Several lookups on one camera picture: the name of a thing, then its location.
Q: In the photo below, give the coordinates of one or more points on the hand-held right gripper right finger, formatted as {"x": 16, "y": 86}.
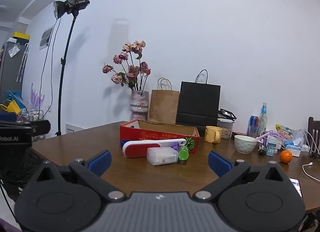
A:
{"x": 220, "y": 163}

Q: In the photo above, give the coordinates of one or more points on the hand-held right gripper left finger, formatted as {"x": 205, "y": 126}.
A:
{"x": 100, "y": 163}

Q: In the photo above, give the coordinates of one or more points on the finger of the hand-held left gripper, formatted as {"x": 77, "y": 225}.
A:
{"x": 41, "y": 126}

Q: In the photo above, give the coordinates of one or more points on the green spray bottle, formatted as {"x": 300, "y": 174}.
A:
{"x": 183, "y": 154}

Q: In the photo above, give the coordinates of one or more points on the small purple plastic item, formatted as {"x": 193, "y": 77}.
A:
{"x": 175, "y": 146}

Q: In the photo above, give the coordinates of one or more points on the cardboard box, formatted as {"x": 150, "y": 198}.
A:
{"x": 155, "y": 135}

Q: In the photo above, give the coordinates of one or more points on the yellow mug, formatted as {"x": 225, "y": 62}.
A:
{"x": 212, "y": 134}

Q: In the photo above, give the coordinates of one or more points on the white bowl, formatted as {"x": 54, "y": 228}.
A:
{"x": 245, "y": 144}

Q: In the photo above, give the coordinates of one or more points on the clear container with black lid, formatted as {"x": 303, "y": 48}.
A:
{"x": 226, "y": 128}

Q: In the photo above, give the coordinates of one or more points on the blue plastic bag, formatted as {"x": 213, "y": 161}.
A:
{"x": 15, "y": 96}

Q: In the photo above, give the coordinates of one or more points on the pink spoon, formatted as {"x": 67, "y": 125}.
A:
{"x": 261, "y": 136}

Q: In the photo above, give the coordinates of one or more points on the blue drink can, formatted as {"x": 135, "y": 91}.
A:
{"x": 253, "y": 124}

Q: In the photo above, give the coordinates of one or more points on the small white tub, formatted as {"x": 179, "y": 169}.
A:
{"x": 271, "y": 145}

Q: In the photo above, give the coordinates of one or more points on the translucent white plastic box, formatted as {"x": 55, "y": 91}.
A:
{"x": 162, "y": 156}

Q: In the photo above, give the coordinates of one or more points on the black light stand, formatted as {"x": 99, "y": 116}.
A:
{"x": 65, "y": 71}

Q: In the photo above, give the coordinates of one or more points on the clear plastic bottle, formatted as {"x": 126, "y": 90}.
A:
{"x": 263, "y": 119}

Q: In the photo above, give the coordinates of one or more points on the black paper bag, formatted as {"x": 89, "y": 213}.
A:
{"x": 198, "y": 104}

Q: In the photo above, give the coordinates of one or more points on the grey refrigerator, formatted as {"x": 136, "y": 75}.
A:
{"x": 11, "y": 69}

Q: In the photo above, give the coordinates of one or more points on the orange fruit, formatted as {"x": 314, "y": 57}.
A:
{"x": 286, "y": 157}

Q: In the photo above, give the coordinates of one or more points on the pink speckled vase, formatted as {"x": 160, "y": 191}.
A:
{"x": 139, "y": 104}

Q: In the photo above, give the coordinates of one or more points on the colourful snack bag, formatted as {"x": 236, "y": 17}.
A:
{"x": 283, "y": 129}

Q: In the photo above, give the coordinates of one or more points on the blue tissue pack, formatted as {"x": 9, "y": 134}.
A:
{"x": 293, "y": 149}

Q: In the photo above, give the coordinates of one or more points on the brown paper bag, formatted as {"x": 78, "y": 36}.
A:
{"x": 163, "y": 108}

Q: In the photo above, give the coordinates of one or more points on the smartphone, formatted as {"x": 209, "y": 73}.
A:
{"x": 296, "y": 187}

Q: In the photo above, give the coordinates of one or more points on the yellow box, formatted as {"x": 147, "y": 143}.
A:
{"x": 21, "y": 36}

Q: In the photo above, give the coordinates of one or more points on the dried pink flowers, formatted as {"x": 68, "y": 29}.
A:
{"x": 130, "y": 69}

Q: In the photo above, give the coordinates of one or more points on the dark wooden chair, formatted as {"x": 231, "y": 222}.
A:
{"x": 314, "y": 131}

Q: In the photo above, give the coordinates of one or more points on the black studio light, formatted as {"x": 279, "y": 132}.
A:
{"x": 71, "y": 2}

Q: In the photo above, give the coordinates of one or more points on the framed wall picture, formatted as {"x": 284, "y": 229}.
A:
{"x": 46, "y": 38}

